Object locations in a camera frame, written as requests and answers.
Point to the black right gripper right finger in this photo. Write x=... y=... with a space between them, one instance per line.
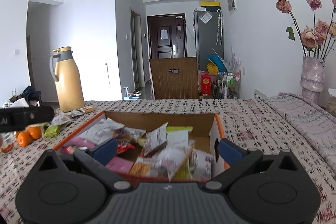
x=240 y=161

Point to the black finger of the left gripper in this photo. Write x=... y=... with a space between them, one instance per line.
x=18 y=118

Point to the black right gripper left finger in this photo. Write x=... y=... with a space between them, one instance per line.
x=94 y=162

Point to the pink snack bag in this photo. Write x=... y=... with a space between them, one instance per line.
x=119 y=165

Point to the green white snack bag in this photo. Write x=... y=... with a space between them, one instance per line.
x=178 y=136

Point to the white printed snack packet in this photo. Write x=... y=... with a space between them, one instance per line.
x=101 y=131

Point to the orange cracker snack packet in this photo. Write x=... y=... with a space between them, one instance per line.
x=143 y=167

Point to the grey white snack packet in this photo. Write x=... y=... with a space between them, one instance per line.
x=174 y=162

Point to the orange tangerine front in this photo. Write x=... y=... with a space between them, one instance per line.
x=23 y=139

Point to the orange tangerine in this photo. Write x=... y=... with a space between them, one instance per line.
x=23 y=139
x=35 y=132

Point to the orange tangerine rear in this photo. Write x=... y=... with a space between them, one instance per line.
x=35 y=132

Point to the beige thermos jug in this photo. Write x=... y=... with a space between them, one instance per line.
x=66 y=76

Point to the calligraphy print tablecloth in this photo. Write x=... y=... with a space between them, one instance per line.
x=248 y=123

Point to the red gift box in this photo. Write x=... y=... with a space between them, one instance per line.
x=206 y=84

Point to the wooden chair back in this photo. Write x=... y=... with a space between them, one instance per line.
x=175 y=78

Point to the pink textured vase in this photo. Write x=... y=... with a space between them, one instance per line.
x=312 y=78

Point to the dark brown entrance door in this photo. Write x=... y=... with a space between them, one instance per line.
x=167 y=36

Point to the grey refrigerator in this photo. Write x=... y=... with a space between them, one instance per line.
x=209 y=35

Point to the yellow box on refrigerator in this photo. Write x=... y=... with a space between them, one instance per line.
x=212 y=4

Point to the wire storage rack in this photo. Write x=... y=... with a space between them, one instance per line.
x=231 y=85

